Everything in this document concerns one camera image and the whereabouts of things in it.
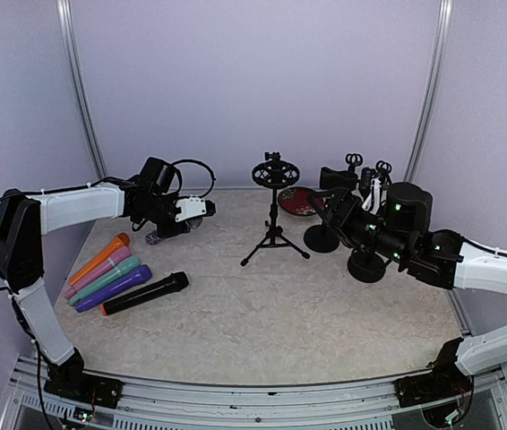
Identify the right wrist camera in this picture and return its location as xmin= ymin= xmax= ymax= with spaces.
xmin=358 ymin=168 xmax=384 ymax=213

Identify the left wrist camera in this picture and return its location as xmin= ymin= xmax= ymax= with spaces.
xmin=175 ymin=196 xmax=216 ymax=222

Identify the black microphone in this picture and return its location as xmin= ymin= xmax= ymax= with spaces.
xmin=100 ymin=271 xmax=190 ymax=316

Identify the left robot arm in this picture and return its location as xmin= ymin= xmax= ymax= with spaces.
xmin=0 ymin=157 xmax=217 ymax=409

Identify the glitter microphone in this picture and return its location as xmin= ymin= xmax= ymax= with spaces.
xmin=145 ymin=217 xmax=203 ymax=245

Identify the pink microphone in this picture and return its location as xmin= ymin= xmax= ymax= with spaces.
xmin=63 ymin=247 xmax=132 ymax=299

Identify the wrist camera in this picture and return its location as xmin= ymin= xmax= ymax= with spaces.
xmin=175 ymin=196 xmax=216 ymax=222
xmin=358 ymin=168 xmax=384 ymax=213

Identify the aluminium corner frame post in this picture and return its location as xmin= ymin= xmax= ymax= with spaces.
xmin=404 ymin=0 xmax=454 ymax=182

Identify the red patterned coaster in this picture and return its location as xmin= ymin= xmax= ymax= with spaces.
xmin=278 ymin=186 xmax=316 ymax=217

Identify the black desk stand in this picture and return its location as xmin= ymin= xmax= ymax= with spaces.
xmin=345 ymin=153 xmax=364 ymax=174

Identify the black tripod microphone stand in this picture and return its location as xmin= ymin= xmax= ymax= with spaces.
xmin=240 ymin=151 xmax=310 ymax=267

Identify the purple microphone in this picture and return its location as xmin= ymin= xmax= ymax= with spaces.
xmin=73 ymin=264 xmax=152 ymax=313

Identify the teal microphone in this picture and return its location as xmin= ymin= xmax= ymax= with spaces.
xmin=68 ymin=256 xmax=141 ymax=306

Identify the left aluminium frame post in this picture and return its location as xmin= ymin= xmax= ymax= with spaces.
xmin=56 ymin=0 xmax=107 ymax=178

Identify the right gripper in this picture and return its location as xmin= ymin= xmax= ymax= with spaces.
xmin=307 ymin=186 xmax=412 ymax=265

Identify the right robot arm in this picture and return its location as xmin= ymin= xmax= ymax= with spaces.
xmin=308 ymin=182 xmax=507 ymax=408

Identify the orange microphone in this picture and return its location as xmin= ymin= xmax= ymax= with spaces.
xmin=68 ymin=232 xmax=131 ymax=286

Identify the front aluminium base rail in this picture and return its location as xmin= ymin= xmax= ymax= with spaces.
xmin=0 ymin=357 xmax=507 ymax=430

